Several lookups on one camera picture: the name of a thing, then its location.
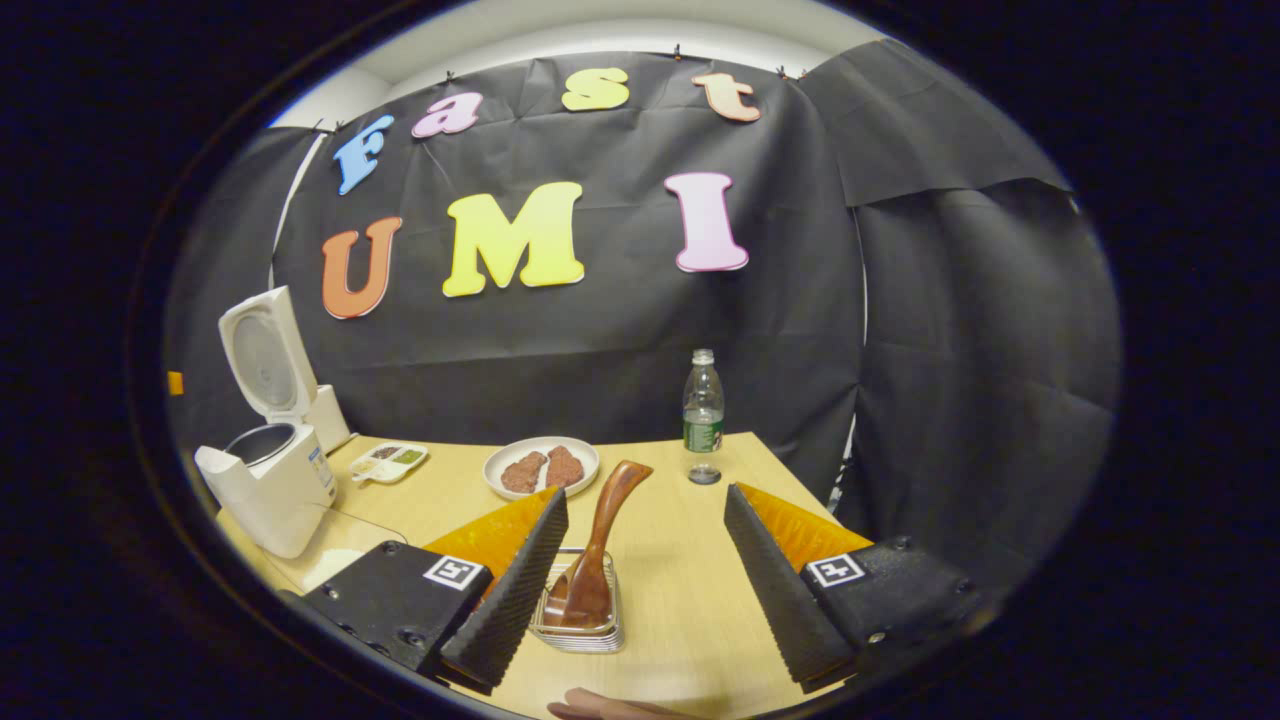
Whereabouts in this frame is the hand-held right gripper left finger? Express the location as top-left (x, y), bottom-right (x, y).
top-left (303, 487), bottom-right (570, 691)

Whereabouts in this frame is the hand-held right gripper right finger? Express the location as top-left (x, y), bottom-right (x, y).
top-left (723, 483), bottom-right (986, 694)

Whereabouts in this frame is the wire mesh chopstick holder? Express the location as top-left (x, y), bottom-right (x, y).
top-left (528, 548), bottom-right (626, 654)

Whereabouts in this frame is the white rice cooker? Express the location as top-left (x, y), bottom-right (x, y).
top-left (193, 286), bottom-right (339, 559)

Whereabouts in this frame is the clear rice container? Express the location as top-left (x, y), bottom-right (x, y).
top-left (262, 505), bottom-right (409, 596)

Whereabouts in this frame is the white rice pile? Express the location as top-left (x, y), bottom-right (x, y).
top-left (300, 545), bottom-right (379, 593)

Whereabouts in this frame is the white round plate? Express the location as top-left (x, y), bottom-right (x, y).
top-left (483, 436), bottom-right (601, 501)

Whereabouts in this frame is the white divided condiment dish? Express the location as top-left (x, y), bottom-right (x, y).
top-left (350, 442), bottom-right (431, 486)

